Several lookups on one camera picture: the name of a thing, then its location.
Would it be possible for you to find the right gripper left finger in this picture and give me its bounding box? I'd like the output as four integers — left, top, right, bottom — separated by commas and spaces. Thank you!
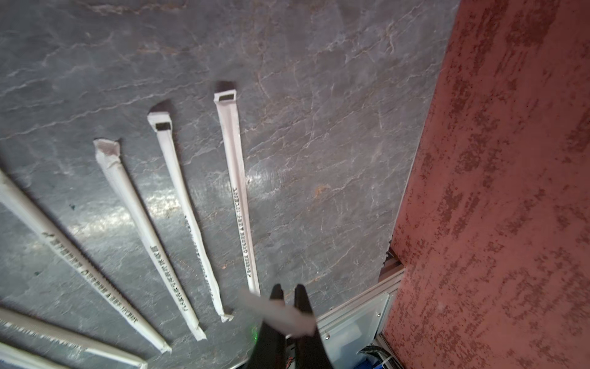
246, 284, 287, 368

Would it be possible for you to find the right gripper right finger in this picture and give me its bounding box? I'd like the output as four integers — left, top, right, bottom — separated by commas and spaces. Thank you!
294, 284, 333, 369

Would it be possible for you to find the straw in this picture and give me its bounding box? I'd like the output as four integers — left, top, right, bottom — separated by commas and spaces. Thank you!
147, 111, 234, 322
93, 138, 207, 341
214, 89, 261, 296
1, 173, 171, 353
1, 307, 148, 368
1, 343, 69, 369
238, 290, 317, 338

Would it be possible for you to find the aluminium front rail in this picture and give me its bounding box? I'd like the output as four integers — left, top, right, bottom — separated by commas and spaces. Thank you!
285, 267, 404, 368

